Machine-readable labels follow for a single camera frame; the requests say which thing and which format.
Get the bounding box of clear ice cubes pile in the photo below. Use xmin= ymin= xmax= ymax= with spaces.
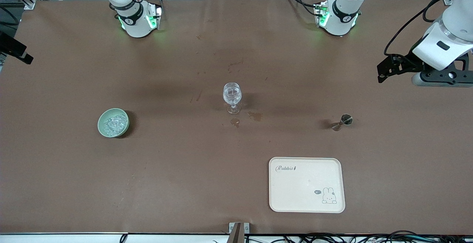
xmin=104 ymin=114 xmax=126 ymax=135

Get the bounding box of metal double jigger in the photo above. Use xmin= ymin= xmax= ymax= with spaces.
xmin=331 ymin=114 xmax=353 ymax=132

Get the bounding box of black left arm wrist cable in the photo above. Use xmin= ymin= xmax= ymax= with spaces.
xmin=384 ymin=0 xmax=450 ymax=56

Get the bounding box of cream rabbit print tray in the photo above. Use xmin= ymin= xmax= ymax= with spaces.
xmin=269 ymin=157 xmax=346 ymax=213

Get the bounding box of brown table cover mat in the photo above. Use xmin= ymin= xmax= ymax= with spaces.
xmin=0 ymin=0 xmax=473 ymax=235

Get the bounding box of black left arm base cable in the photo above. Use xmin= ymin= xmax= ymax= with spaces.
xmin=283 ymin=0 xmax=320 ymax=17

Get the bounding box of metal table edge bracket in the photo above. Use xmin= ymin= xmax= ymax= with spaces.
xmin=228 ymin=222 xmax=251 ymax=243

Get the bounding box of clear wine glass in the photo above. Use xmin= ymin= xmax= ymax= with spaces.
xmin=222 ymin=82 xmax=243 ymax=115

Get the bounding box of green ceramic bowl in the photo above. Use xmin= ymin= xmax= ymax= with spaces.
xmin=98 ymin=108 xmax=130 ymax=138

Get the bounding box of black floor cable tangle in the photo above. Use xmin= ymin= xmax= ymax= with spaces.
xmin=244 ymin=230 xmax=473 ymax=243

